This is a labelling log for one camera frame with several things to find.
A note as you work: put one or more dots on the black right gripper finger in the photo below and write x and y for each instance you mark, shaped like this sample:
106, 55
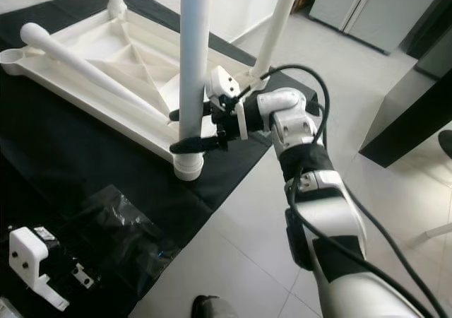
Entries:
176, 114
198, 145

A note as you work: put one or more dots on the white plastic table top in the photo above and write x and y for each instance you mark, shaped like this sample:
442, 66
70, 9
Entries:
134, 42

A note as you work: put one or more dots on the black tablecloth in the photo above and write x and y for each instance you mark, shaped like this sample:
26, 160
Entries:
56, 162

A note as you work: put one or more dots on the grey robot leg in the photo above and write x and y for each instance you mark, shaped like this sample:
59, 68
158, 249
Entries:
212, 309

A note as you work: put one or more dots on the grey tall cabinet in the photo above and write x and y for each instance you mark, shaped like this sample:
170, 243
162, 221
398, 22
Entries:
367, 7

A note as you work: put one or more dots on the black low furniture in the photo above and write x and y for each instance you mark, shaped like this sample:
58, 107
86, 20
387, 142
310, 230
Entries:
409, 113

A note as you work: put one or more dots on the black round object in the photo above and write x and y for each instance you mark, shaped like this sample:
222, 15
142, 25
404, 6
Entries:
447, 145

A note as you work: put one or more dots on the white metal bar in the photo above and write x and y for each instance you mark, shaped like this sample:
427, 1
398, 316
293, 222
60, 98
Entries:
434, 233

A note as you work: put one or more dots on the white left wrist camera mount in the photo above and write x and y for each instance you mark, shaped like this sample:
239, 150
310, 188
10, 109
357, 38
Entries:
28, 261

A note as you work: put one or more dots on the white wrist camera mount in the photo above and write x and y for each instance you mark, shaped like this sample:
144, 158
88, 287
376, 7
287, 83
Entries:
222, 81
28, 261

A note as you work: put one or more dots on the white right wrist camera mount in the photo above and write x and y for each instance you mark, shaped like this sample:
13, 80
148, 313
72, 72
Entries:
222, 81

